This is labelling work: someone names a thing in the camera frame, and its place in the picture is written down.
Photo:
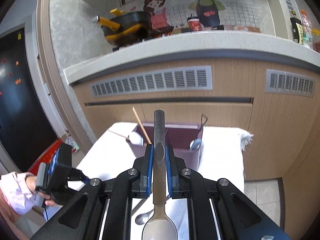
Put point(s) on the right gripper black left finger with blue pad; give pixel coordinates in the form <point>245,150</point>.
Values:
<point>141,188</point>

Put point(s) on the long grey vent grille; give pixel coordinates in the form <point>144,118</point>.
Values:
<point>164,80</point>

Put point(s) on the white woven table cloth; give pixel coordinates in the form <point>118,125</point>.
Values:
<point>104,208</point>

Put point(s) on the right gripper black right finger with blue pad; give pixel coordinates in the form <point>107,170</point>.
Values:
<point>177,186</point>

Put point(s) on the blue-grey handled utensil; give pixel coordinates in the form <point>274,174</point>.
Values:
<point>195,144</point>

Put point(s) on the maroon plastic utensil holder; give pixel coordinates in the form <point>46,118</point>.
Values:
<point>179,136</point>

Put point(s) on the wooden kitchen counter cabinet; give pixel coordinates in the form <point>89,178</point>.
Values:
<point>285,126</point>

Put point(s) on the steel spoon with cutout handle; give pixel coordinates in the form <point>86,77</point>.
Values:
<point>143,217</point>

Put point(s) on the black yellow cooking pot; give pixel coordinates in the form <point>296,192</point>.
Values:
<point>125,28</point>

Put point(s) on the white plastic spoon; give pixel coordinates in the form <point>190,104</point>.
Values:
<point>136,139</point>

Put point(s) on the dark flat-handled spoon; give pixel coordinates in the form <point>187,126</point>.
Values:
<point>159,226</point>

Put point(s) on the person's left hand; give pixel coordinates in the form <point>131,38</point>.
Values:
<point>41,192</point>

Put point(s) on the red patterned cup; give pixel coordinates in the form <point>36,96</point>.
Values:
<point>194,23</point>

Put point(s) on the right grey vent grille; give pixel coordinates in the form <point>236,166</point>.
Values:
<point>282,82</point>

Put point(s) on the dark sauce bottle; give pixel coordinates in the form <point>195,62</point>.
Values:
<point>297,28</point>

